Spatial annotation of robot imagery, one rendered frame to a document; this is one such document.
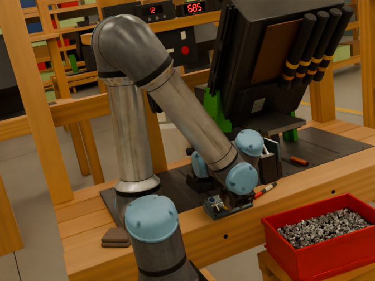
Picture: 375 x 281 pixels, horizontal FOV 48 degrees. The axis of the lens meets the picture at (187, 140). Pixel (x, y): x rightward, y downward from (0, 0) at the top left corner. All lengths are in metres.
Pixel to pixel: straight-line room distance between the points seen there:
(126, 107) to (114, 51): 0.17
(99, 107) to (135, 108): 0.91
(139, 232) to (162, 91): 0.31
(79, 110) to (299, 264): 1.13
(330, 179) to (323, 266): 0.45
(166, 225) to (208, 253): 0.54
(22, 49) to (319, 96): 1.44
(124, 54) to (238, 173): 0.36
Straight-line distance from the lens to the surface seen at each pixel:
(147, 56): 0.85
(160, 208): 0.95
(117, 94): 0.99
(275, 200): 1.50
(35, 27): 8.37
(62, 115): 1.88
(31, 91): 1.77
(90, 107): 1.89
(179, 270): 0.99
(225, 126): 1.60
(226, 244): 1.47
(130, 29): 0.87
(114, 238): 1.39
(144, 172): 1.03
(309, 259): 1.23
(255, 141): 1.12
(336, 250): 1.27
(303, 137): 2.08
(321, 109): 2.31
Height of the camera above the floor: 1.58
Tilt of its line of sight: 18 degrees down
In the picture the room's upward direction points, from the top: 10 degrees counter-clockwise
